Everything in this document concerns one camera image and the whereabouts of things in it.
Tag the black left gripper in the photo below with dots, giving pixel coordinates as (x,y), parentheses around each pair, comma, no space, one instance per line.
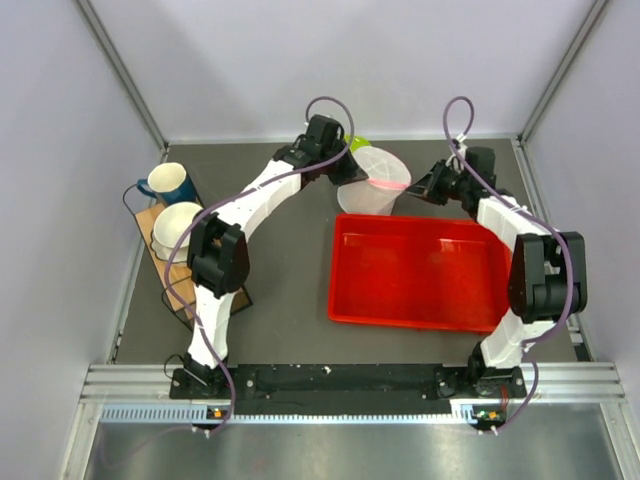
(349,171)

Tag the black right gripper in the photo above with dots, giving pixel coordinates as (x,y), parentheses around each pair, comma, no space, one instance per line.
(428,186)

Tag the white mesh laundry bag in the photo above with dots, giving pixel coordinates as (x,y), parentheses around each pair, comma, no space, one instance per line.
(388,178)

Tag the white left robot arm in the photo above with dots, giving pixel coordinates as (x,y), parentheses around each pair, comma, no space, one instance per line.
(218,255)

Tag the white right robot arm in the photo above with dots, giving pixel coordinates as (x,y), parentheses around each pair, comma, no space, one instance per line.
(547,281)

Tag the green plastic bowl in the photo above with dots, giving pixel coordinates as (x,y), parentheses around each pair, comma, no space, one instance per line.
(356,142)

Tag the red plastic tray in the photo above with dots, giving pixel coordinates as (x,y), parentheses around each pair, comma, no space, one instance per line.
(419,273)

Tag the blue mug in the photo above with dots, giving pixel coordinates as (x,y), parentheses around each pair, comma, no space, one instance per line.
(169,183)

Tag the white ceramic bowl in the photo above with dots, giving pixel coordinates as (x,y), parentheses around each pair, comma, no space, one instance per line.
(173,221)

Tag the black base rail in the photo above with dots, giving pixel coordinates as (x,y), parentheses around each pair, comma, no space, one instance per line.
(346,389)

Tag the aluminium frame rail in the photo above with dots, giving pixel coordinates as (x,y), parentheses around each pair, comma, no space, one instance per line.
(140,394)

